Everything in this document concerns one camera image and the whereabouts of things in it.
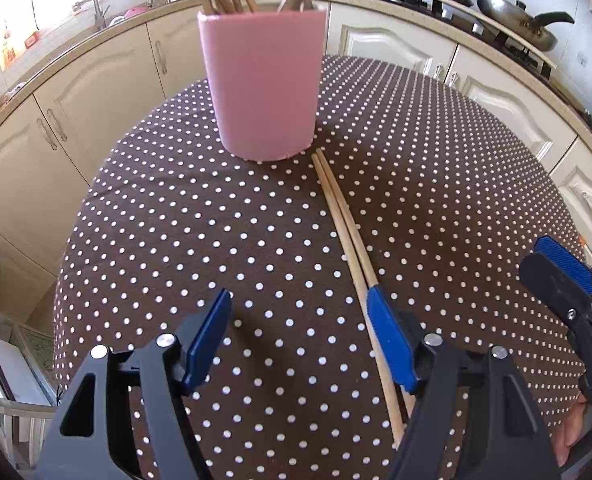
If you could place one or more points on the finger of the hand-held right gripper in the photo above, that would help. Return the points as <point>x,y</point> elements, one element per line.
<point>551,280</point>
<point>566,265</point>

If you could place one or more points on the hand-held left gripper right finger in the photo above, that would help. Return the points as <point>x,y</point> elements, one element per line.
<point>391,340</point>

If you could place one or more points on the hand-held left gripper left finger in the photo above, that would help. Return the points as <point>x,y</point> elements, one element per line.
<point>208,340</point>

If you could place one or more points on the light wooden chopstick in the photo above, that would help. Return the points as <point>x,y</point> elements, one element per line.
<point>359,245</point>
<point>346,245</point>

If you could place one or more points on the pink cup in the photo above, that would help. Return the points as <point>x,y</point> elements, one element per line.
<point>261,90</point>

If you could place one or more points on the person's right hand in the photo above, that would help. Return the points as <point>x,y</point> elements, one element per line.
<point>573,430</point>

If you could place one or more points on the brown polka dot tablecloth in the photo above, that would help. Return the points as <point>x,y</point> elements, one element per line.
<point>175,210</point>

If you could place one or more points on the white metal rack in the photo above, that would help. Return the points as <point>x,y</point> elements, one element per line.
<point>25,410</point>

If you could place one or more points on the steel wok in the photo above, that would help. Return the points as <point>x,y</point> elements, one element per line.
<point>506,15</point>

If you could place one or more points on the black gas stove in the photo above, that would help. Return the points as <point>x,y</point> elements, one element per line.
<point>426,5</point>

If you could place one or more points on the red dish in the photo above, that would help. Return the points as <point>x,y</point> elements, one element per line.
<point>135,11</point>

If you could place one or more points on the steel sink faucet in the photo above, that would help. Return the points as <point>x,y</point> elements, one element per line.
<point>98,10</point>

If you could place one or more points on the small red box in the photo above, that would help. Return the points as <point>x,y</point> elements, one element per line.
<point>31,39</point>

